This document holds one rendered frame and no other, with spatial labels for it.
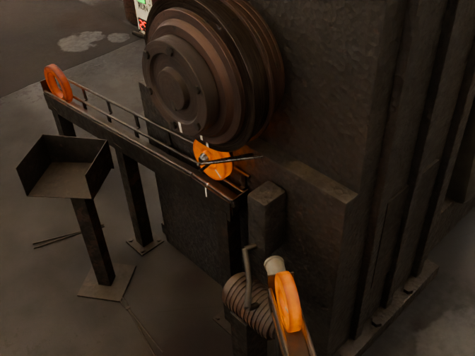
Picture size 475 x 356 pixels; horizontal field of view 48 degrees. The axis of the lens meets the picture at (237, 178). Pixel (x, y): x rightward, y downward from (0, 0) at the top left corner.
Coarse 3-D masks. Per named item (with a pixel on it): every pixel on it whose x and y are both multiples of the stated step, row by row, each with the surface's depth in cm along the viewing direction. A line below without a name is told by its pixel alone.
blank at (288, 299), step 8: (280, 272) 142; (288, 272) 141; (280, 280) 139; (288, 280) 137; (280, 288) 141; (288, 288) 136; (296, 288) 136; (280, 296) 145; (288, 296) 135; (296, 296) 135; (280, 304) 145; (288, 304) 134; (296, 304) 134; (280, 312) 146; (288, 312) 134; (296, 312) 134; (288, 320) 136; (296, 320) 135; (288, 328) 137; (296, 328) 137
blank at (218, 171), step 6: (198, 144) 173; (198, 150) 175; (204, 150) 174; (210, 150) 169; (216, 150) 166; (198, 156) 176; (216, 156) 168; (222, 156) 166; (228, 156) 167; (228, 162) 168; (210, 168) 174; (216, 168) 171; (222, 168) 169; (228, 168) 169; (210, 174) 176; (216, 174) 173; (222, 174) 171; (228, 174) 172
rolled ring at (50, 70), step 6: (48, 66) 240; (54, 66) 239; (48, 72) 243; (54, 72) 238; (60, 72) 238; (48, 78) 248; (60, 78) 237; (66, 78) 239; (48, 84) 251; (54, 84) 251; (60, 84) 239; (66, 84) 239; (54, 90) 251; (60, 90) 252; (66, 90) 240; (60, 96) 249; (66, 96) 241; (72, 96) 244
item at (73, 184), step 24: (48, 144) 205; (72, 144) 202; (96, 144) 200; (24, 168) 192; (48, 168) 208; (72, 168) 206; (96, 168) 191; (48, 192) 196; (72, 192) 194; (96, 192) 193; (96, 216) 214; (96, 240) 217; (96, 264) 227; (120, 264) 245; (96, 288) 235; (120, 288) 235
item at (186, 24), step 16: (160, 16) 147; (176, 16) 141; (192, 16) 136; (160, 32) 147; (176, 32) 141; (192, 32) 137; (208, 32) 134; (208, 48) 136; (224, 48) 134; (208, 64) 138; (224, 64) 136; (224, 80) 137; (240, 80) 137; (224, 96) 139; (240, 96) 138; (224, 112) 143; (240, 112) 141; (224, 128) 148; (240, 128) 147
